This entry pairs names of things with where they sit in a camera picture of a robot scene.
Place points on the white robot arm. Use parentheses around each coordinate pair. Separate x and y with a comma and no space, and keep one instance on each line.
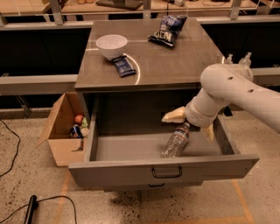
(224,84)

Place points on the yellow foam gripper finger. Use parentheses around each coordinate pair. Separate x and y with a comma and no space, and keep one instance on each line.
(208,132)
(175,116)

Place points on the black cylindrical floor plug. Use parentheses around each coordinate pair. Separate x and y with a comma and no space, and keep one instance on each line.
(32,206)

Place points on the red apple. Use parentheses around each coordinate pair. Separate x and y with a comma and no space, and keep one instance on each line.
(78,119)

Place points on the blue soda can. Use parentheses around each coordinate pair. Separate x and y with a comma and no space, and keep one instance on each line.
(75,132)

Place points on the clear sanitizer pump bottle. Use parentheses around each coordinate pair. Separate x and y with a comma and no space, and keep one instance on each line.
(246,59)

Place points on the clear plastic water bottle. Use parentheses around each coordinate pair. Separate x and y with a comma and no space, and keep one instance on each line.
(177,142)

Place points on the dark blue snack bar packet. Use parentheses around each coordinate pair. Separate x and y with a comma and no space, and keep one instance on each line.
(123,67)

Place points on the white ceramic bowl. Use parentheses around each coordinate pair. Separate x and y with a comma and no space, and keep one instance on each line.
(111,46)

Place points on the green item in box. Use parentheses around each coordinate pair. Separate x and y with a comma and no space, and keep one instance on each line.
(84,123)

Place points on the open grey top drawer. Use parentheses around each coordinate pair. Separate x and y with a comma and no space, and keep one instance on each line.
(126,140)

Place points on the lower drawer handle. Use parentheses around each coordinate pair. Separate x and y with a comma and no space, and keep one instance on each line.
(157,185)

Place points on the black drawer handle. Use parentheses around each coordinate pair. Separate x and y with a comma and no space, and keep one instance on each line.
(166,173)

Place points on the blue chip bag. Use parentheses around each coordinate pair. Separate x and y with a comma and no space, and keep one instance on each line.
(169,30)

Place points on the grey cabinet with counter top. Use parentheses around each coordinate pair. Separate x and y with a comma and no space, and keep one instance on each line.
(157,66)

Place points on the brown cardboard box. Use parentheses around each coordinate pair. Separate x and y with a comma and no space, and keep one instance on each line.
(65,150)

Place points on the dark tray on back table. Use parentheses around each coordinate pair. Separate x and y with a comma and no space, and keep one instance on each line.
(121,4)

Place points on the small clear pump bottle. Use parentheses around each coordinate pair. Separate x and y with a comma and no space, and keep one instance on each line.
(229,59)

